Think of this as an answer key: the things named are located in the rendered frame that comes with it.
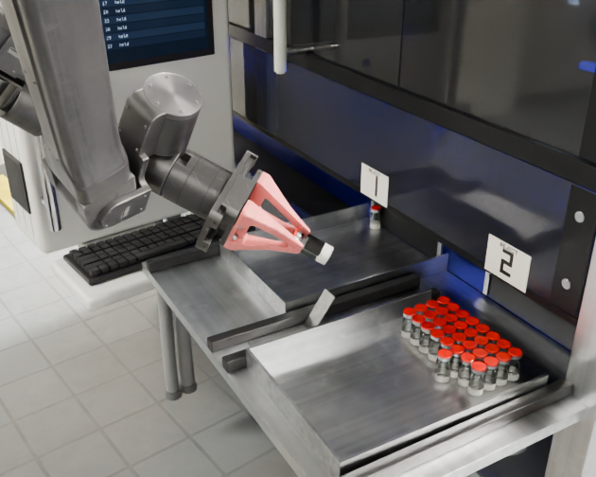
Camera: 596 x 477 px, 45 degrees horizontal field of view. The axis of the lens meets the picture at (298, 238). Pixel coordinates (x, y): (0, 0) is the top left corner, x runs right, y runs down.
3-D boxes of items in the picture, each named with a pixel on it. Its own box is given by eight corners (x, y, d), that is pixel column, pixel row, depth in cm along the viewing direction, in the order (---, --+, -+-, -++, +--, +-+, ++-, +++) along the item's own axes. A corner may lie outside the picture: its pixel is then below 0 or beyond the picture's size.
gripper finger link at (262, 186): (326, 203, 75) (247, 160, 74) (304, 251, 70) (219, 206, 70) (304, 237, 80) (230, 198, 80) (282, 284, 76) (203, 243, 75)
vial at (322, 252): (330, 251, 77) (295, 232, 77) (337, 244, 75) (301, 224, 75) (323, 268, 76) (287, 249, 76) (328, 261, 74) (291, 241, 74)
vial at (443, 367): (443, 372, 105) (446, 346, 103) (452, 380, 103) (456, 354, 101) (430, 377, 104) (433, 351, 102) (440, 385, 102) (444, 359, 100)
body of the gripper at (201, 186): (263, 155, 76) (201, 122, 75) (225, 221, 69) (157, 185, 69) (246, 191, 81) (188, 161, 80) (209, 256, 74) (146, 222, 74)
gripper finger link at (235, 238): (327, 199, 75) (249, 156, 75) (306, 247, 71) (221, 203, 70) (306, 234, 81) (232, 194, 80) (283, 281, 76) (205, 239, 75)
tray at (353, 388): (429, 307, 121) (429, 289, 119) (544, 395, 100) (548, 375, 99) (246, 367, 106) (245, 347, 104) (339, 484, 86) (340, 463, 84)
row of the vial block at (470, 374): (409, 329, 114) (411, 305, 112) (486, 393, 100) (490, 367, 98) (397, 333, 113) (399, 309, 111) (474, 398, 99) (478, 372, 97)
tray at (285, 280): (366, 217, 152) (367, 203, 150) (447, 270, 132) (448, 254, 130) (219, 255, 137) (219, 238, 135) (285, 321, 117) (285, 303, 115)
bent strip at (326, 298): (324, 318, 118) (325, 288, 115) (335, 327, 115) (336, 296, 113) (248, 343, 111) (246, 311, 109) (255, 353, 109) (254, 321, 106)
